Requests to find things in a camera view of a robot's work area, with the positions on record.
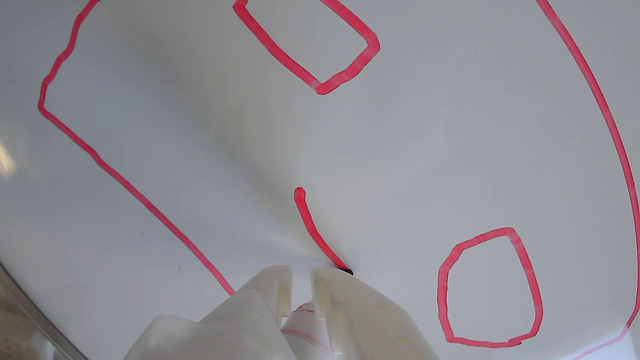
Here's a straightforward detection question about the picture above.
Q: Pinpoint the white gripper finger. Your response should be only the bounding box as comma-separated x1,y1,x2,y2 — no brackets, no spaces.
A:
310,266,441,360
124,264,293,360

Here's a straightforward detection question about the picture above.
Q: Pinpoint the red whiteboard marker pen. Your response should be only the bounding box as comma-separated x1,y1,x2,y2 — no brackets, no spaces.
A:
281,267,355,360

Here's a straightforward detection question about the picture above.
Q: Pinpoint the white whiteboard with metal frame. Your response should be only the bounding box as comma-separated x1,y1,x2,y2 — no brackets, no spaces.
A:
0,0,640,360

